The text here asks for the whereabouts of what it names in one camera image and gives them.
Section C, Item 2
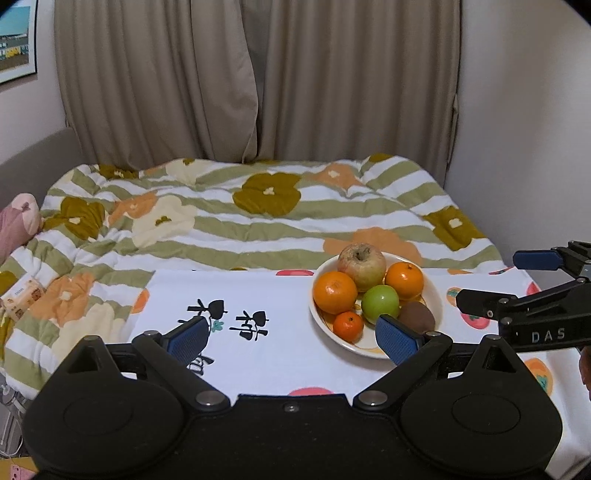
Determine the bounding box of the tissue packet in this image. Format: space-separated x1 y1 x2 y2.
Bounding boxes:
0 274 45 322

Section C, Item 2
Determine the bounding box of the large orange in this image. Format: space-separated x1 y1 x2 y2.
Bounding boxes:
313 271 359 315
385 261 424 301

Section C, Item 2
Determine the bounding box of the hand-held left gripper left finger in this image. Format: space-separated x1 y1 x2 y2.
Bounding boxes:
60 315 232 411

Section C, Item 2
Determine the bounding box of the green apple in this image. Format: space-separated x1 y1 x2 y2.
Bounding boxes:
361 284 400 325

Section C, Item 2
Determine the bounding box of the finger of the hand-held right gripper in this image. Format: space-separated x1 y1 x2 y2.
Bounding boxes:
456 276 591 323
513 240 591 278

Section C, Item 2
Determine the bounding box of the striped floral blanket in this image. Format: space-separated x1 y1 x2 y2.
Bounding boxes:
0 154 505 398

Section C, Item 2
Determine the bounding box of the small mandarin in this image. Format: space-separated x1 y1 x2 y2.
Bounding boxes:
333 311 364 343

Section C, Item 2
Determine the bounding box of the brown kiwi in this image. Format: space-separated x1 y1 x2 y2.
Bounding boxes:
399 302 436 334

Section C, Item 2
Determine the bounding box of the cream duck print bowl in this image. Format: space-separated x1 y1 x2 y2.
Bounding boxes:
308 253 443 359

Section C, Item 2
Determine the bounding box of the framed wall poster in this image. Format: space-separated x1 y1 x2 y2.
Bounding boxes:
0 0 39 85

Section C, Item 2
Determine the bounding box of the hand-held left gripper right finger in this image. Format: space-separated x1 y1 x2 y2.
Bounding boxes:
353 314 520 411

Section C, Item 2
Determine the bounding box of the pink plush toy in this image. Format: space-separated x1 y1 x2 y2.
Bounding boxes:
0 193 45 265

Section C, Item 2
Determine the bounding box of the white persimmon print tablecloth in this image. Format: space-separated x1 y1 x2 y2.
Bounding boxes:
104 266 591 480

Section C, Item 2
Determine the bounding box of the large red-yellow apple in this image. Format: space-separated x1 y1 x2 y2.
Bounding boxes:
337 243 387 292

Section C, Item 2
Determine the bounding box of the beige curtain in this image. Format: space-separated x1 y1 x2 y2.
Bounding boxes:
254 0 462 191
53 0 260 168

